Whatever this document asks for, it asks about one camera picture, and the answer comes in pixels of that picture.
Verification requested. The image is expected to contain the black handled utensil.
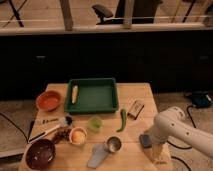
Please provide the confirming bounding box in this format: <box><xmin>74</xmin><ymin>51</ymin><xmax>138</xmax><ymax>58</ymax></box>
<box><xmin>35</xmin><ymin>118</ymin><xmax>58</xmax><ymax>125</ymax></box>

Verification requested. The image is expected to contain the dark purple bowl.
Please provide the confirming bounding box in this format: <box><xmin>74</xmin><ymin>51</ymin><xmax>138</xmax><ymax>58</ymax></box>
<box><xmin>25</xmin><ymin>139</ymin><xmax>56</xmax><ymax>170</ymax></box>

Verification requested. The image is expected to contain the green plastic tray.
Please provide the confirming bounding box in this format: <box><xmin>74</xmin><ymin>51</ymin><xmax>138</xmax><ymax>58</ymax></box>
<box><xmin>64</xmin><ymin>78</ymin><xmax>119</xmax><ymax>114</ymax></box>

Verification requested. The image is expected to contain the orange bowl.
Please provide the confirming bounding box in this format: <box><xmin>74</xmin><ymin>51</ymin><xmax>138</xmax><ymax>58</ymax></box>
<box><xmin>36</xmin><ymin>90</ymin><xmax>61</xmax><ymax>112</ymax></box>

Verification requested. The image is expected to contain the grey blue cloth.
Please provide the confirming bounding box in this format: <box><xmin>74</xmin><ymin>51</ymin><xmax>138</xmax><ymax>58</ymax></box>
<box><xmin>87</xmin><ymin>144</ymin><xmax>109</xmax><ymax>169</ymax></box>

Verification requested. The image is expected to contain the blue sponge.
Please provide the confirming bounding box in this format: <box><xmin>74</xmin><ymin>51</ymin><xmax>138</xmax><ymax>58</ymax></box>
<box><xmin>139</xmin><ymin>134</ymin><xmax>152</xmax><ymax>148</ymax></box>

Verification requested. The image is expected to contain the silver metal cup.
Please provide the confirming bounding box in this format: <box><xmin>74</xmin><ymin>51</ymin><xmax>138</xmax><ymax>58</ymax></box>
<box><xmin>106</xmin><ymin>136</ymin><xmax>122</xmax><ymax>153</ymax></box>

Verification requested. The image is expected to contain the yellow corn cob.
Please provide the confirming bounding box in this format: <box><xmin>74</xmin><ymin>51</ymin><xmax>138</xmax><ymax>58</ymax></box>
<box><xmin>71</xmin><ymin>85</ymin><xmax>78</xmax><ymax>104</ymax></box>

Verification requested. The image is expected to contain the black office chair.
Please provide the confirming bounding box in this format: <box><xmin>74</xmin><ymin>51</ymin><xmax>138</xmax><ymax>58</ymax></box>
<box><xmin>92</xmin><ymin>0</ymin><xmax>163</xmax><ymax>25</ymax></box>

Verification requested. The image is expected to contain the green chili pepper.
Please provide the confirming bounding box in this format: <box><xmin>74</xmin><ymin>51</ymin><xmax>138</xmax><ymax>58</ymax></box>
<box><xmin>116</xmin><ymin>109</ymin><xmax>127</xmax><ymax>132</ymax></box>

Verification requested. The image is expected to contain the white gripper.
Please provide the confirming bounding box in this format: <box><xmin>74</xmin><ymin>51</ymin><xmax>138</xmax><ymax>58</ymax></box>
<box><xmin>145</xmin><ymin>126</ymin><xmax>167</xmax><ymax>161</ymax></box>

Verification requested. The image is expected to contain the dark blue floor device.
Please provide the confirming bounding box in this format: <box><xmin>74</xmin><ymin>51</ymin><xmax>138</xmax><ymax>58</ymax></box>
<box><xmin>188</xmin><ymin>93</ymin><xmax>212</xmax><ymax>108</ymax></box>

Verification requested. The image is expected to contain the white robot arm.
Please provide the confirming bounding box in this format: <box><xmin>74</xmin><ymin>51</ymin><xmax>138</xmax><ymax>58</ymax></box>
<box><xmin>146</xmin><ymin>106</ymin><xmax>213</xmax><ymax>159</ymax></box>

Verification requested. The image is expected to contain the black cable on floor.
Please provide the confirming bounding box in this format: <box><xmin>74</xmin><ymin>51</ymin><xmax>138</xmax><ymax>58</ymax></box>
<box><xmin>166</xmin><ymin>105</ymin><xmax>198</xmax><ymax>150</ymax></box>

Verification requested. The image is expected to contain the small cup with orange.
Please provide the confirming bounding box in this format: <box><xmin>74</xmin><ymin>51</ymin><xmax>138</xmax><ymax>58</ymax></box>
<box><xmin>69</xmin><ymin>127</ymin><xmax>87</xmax><ymax>146</ymax></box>

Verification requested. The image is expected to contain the green plastic cup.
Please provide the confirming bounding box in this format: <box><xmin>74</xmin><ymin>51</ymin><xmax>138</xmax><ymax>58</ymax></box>
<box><xmin>88</xmin><ymin>117</ymin><xmax>102</xmax><ymax>132</ymax></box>

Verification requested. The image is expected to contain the small brown box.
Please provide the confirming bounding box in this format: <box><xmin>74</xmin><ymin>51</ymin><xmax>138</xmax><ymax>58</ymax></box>
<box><xmin>127</xmin><ymin>100</ymin><xmax>144</xmax><ymax>120</ymax></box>

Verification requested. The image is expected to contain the brown dried food pile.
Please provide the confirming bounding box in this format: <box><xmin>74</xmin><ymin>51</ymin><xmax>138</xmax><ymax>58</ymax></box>
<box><xmin>52</xmin><ymin>129</ymin><xmax>70</xmax><ymax>144</ymax></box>

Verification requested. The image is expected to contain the white handled dish brush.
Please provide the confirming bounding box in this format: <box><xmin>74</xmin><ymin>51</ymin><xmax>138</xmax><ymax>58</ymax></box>
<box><xmin>28</xmin><ymin>116</ymin><xmax>73</xmax><ymax>143</ymax></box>

